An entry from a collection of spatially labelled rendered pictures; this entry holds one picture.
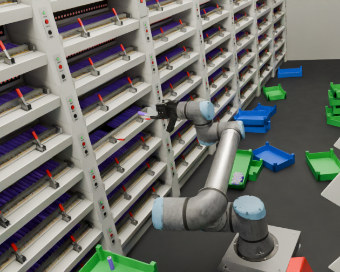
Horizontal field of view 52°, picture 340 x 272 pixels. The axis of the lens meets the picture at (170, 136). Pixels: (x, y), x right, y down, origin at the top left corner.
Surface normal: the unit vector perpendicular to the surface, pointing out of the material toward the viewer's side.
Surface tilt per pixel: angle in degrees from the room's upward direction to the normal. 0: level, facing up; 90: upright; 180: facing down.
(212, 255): 0
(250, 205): 1
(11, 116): 16
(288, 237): 4
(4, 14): 106
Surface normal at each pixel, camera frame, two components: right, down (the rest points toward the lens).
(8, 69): 0.87, 0.32
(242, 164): -0.36, -0.58
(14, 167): 0.08, -0.83
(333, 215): -0.16, -0.89
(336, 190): -0.48, 0.45
